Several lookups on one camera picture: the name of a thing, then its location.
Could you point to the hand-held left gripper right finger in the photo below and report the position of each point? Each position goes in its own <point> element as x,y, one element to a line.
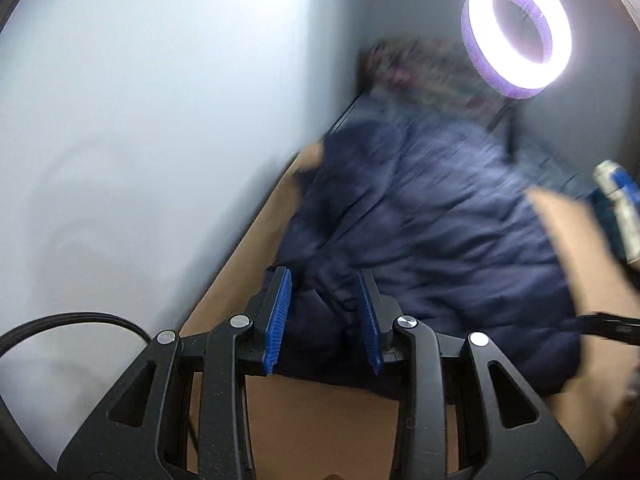
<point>370,330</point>

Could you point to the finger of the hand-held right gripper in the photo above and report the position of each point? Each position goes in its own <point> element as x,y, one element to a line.
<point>615,327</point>

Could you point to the bed with checked sheet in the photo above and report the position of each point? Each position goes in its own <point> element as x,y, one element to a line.
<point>555,170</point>

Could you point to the folded floral quilt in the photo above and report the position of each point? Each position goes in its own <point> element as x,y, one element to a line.
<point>420,70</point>

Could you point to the navy puffer jacket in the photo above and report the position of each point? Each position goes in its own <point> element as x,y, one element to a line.
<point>425,220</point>

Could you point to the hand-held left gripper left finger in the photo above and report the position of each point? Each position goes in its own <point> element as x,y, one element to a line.
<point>277,325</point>

